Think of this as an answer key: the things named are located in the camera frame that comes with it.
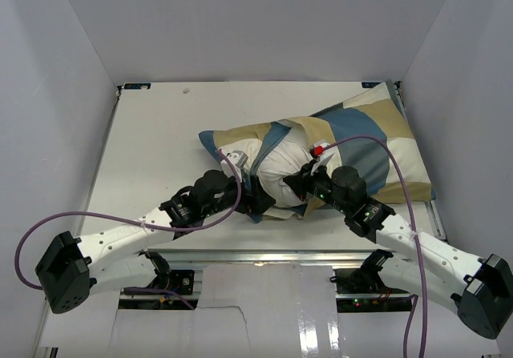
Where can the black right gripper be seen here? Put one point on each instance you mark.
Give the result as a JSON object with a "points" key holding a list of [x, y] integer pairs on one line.
{"points": [[301, 183]]}

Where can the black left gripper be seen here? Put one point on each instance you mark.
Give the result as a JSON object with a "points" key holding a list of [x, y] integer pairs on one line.
{"points": [[255, 201]]}

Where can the white pillow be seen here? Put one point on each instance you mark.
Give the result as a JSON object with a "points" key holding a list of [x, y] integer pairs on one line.
{"points": [[274, 151]]}

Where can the blue tan white pillowcase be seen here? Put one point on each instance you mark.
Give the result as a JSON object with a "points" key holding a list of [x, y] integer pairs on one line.
{"points": [[370, 133]]}

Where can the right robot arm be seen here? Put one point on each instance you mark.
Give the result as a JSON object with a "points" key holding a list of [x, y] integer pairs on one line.
{"points": [[477, 290]]}

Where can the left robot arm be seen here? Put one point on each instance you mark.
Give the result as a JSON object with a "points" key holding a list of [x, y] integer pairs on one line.
{"points": [[121, 258]]}

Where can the blue left corner sticker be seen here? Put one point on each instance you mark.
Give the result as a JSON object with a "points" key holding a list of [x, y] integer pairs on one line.
{"points": [[137, 86]]}

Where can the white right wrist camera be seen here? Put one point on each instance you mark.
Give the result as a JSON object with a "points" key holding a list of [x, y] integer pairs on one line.
{"points": [[321, 155]]}

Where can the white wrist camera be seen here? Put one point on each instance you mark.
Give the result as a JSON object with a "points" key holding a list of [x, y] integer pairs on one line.
{"points": [[321, 155], [234, 161]]}

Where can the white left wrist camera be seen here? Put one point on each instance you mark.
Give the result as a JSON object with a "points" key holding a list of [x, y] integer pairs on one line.
{"points": [[234, 161]]}

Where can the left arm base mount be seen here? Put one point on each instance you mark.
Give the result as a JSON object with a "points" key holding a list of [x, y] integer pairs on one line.
{"points": [[167, 289]]}

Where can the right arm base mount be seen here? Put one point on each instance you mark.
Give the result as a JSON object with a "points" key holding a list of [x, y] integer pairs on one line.
{"points": [[361, 290]]}

